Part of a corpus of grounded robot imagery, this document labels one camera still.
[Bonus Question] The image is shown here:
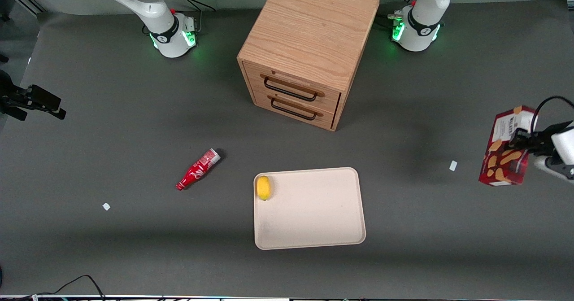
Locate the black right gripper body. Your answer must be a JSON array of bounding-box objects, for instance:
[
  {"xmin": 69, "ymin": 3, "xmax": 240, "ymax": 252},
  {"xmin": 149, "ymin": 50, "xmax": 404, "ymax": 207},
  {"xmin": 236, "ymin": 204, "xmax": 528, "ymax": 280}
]
[{"xmin": 0, "ymin": 70, "xmax": 32, "ymax": 121}]

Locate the red cookie box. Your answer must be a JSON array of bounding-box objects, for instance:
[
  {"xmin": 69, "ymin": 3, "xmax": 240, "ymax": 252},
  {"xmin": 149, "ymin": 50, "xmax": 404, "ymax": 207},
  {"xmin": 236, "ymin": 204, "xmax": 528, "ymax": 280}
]
[{"xmin": 478, "ymin": 105, "xmax": 538, "ymax": 187}]

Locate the cream plastic tray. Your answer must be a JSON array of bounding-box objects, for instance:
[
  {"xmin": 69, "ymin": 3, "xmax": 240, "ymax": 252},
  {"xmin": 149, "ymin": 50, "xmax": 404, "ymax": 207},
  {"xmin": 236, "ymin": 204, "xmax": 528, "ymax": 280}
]
[{"xmin": 253, "ymin": 167, "xmax": 367, "ymax": 250}]

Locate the red cola bottle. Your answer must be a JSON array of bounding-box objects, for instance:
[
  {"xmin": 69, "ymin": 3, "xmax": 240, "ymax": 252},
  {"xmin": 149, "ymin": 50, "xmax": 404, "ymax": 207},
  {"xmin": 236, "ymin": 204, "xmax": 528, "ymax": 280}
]
[{"xmin": 176, "ymin": 148, "xmax": 222, "ymax": 191}]

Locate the grey table mat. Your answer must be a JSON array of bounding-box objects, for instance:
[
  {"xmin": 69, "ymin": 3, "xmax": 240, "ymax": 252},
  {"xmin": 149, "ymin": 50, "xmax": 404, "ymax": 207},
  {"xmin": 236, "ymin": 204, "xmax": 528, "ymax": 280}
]
[{"xmin": 0, "ymin": 0, "xmax": 574, "ymax": 299}]

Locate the wooden drawer front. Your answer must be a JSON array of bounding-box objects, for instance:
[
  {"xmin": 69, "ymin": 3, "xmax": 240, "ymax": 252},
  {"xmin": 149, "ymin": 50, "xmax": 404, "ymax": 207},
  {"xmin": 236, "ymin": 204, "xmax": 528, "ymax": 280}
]
[
  {"xmin": 249, "ymin": 85, "xmax": 339, "ymax": 130},
  {"xmin": 242, "ymin": 62, "xmax": 342, "ymax": 113}
]

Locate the yellow lemon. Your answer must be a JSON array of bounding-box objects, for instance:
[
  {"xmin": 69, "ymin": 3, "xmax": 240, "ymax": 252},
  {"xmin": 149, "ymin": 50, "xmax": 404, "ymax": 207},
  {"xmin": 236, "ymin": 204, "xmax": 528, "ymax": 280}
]
[{"xmin": 256, "ymin": 175, "xmax": 272, "ymax": 201}]

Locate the wooden drawer cabinet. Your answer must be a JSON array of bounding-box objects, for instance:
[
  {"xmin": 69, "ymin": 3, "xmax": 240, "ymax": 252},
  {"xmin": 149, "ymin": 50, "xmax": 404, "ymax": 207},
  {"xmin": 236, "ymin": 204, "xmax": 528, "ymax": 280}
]
[{"xmin": 237, "ymin": 0, "xmax": 380, "ymax": 132}]

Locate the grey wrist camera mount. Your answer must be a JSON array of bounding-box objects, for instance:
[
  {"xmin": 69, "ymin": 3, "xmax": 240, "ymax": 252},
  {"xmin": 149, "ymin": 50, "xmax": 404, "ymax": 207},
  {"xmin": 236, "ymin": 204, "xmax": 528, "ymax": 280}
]
[{"xmin": 534, "ymin": 156, "xmax": 574, "ymax": 181}]

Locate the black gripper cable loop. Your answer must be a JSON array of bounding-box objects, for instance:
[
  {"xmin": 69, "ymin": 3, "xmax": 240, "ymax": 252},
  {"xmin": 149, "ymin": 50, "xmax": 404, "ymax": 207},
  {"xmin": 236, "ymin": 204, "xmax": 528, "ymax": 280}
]
[{"xmin": 531, "ymin": 96, "xmax": 574, "ymax": 133}]

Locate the black floor cable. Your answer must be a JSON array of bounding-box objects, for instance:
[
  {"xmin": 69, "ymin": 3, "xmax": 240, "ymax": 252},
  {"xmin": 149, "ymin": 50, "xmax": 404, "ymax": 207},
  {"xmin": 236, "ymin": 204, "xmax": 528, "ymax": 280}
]
[{"xmin": 36, "ymin": 275, "xmax": 106, "ymax": 300}]

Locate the black left arm base cable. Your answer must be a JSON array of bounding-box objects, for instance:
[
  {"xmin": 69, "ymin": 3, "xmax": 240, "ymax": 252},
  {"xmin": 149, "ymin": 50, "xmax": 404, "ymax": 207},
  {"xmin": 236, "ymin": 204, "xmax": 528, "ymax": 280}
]
[{"xmin": 376, "ymin": 0, "xmax": 420, "ymax": 28}]

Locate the black metal drawer handle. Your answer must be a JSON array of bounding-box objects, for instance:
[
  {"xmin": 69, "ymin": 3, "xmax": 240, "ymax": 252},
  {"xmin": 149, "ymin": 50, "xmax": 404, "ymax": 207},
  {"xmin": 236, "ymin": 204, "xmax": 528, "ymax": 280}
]
[
  {"xmin": 263, "ymin": 77, "xmax": 318, "ymax": 102},
  {"xmin": 270, "ymin": 98, "xmax": 317, "ymax": 121}
]

